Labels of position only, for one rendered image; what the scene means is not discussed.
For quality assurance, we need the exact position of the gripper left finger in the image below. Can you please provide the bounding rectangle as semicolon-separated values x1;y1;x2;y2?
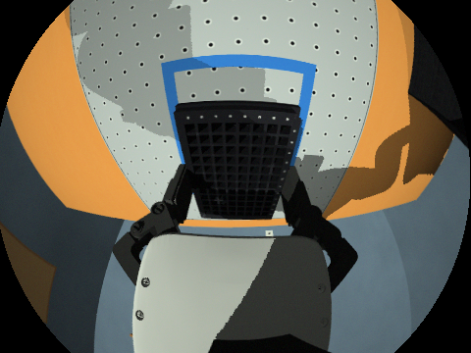
113;164;193;286

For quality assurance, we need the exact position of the blue tape outline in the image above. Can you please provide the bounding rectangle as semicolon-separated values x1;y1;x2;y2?
161;55;316;166

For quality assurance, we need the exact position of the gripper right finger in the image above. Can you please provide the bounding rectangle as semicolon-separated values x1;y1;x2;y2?
281;166;358;293

